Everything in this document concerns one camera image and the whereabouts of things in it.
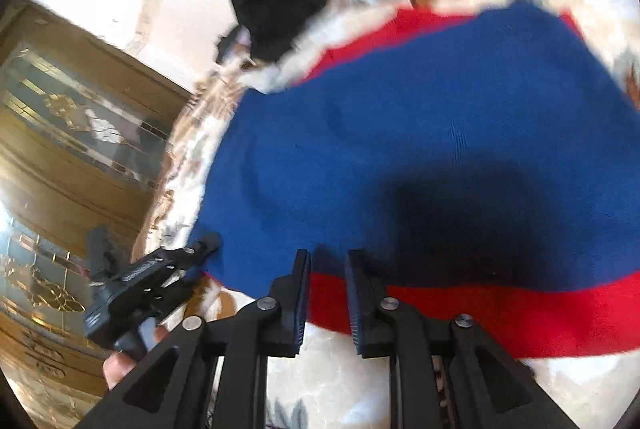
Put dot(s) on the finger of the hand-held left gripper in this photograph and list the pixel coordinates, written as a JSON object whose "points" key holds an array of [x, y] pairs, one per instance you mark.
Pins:
{"points": [[172, 296], [197, 251]]}

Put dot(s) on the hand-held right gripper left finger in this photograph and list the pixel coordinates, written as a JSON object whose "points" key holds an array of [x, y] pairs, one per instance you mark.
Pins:
{"points": [[300, 304]]}

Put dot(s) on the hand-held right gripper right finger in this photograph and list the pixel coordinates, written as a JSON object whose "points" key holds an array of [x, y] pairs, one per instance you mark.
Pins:
{"points": [[356, 304]]}

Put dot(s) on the red and blue sweater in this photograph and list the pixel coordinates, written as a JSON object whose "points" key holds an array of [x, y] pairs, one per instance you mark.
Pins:
{"points": [[425, 134]]}

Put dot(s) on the person's left hand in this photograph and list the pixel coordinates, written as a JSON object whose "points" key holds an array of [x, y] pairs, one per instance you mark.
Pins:
{"points": [[117, 369]]}

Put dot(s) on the leaf print blanket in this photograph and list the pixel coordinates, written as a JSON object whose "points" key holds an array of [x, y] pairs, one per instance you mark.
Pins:
{"points": [[325, 389]]}

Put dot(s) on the wooden glass panel door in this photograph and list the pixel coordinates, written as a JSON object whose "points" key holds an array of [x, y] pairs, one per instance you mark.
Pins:
{"points": [[65, 149]]}

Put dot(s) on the purple cloth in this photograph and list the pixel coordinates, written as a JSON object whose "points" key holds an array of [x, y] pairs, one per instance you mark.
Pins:
{"points": [[235, 41]]}

